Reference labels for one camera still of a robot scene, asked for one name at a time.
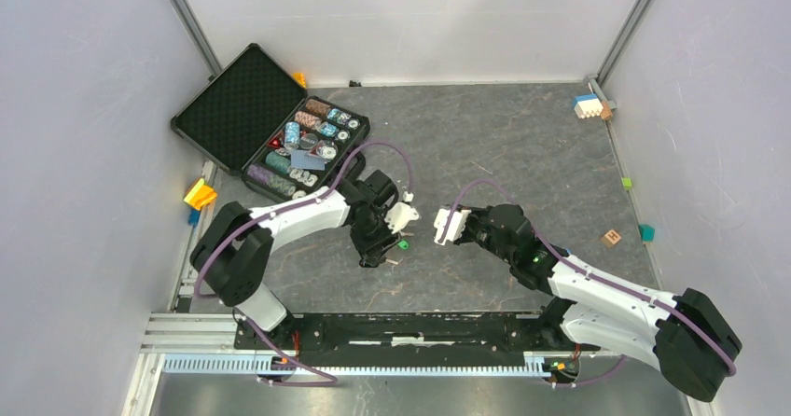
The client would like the orange block behind case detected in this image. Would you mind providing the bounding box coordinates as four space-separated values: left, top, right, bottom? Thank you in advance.
292 72 307 89

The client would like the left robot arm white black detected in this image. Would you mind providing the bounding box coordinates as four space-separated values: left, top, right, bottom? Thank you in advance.
189 170 419 349

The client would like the wooden letter cube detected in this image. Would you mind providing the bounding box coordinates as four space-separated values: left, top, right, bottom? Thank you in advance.
600 229 622 248

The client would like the black poker chip case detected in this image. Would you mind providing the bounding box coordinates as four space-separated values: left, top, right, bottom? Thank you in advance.
170 43 371 202

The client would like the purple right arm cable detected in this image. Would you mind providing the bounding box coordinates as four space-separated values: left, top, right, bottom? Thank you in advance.
450 178 738 390

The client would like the key with black tag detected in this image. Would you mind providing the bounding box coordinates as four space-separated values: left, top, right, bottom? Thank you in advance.
359 257 400 269

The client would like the key with green tag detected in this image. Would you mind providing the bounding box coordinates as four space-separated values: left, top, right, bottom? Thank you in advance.
397 232 414 250

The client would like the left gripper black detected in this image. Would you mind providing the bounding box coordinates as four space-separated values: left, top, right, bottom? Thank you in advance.
350 208 402 267

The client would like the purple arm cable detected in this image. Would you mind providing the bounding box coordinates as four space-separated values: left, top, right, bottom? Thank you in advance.
193 140 415 388
450 178 738 390

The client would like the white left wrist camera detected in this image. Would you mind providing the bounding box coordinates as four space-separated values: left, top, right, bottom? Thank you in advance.
384 192 420 234

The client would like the teal cube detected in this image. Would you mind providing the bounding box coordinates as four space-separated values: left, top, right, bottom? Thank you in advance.
638 223 656 243

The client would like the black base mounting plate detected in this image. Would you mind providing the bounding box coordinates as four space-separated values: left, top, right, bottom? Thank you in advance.
268 312 599 367

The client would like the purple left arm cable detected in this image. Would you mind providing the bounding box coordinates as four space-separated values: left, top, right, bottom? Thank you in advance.
193 140 415 388

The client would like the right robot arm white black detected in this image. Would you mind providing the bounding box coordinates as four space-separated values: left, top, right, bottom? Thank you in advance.
434 204 742 402

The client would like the white blue toy brick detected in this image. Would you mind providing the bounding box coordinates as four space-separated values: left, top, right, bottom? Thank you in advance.
573 93 604 118

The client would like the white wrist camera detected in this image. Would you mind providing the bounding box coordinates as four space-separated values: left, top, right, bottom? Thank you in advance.
384 192 420 234
434 208 470 245

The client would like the blue card in case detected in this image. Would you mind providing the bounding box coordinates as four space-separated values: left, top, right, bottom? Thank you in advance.
290 150 326 172

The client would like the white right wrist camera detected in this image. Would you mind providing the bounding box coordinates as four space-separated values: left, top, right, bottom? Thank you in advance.
434 208 470 245

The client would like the yellow orange toy block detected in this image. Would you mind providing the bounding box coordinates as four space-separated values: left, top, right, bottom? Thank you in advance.
183 177 217 211

